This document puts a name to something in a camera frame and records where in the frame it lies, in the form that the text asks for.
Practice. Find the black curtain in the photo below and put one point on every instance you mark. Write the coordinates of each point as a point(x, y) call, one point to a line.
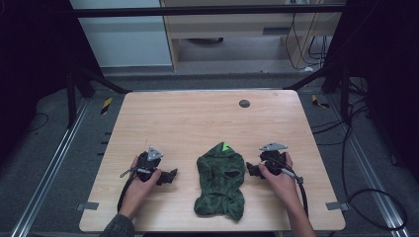
point(385, 65)
point(29, 65)

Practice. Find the grey round table grommet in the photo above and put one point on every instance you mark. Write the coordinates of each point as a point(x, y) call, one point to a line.
point(244, 103)

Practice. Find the light wooden desk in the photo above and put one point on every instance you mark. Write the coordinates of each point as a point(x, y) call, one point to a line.
point(243, 28)

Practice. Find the aluminium floor rail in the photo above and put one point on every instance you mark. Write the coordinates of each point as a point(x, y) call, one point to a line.
point(49, 164)
point(372, 164)

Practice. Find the white cabinet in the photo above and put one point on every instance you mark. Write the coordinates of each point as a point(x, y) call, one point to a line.
point(125, 39)

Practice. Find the dark green fleece garment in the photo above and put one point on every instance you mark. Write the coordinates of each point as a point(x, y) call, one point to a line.
point(220, 184)

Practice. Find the black metal stand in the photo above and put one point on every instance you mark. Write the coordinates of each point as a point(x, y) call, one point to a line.
point(70, 98)
point(344, 95)

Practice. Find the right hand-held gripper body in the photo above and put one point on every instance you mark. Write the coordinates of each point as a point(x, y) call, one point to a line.
point(272, 161)

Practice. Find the yellow black hazard tape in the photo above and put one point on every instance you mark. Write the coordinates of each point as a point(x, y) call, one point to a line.
point(318, 102)
point(106, 105)

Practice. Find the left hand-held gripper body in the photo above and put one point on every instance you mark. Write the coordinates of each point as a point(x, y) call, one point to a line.
point(148, 163)

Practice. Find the person's left hand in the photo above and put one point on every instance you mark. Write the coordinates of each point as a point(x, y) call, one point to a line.
point(140, 191)

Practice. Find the person's right hand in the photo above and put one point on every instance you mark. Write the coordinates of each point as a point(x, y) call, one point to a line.
point(283, 186)

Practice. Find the grey metal table bracket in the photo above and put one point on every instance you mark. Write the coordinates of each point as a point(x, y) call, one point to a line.
point(87, 206)
point(336, 206)

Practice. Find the black frame crossbar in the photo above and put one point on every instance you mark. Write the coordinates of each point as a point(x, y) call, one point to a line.
point(207, 11)

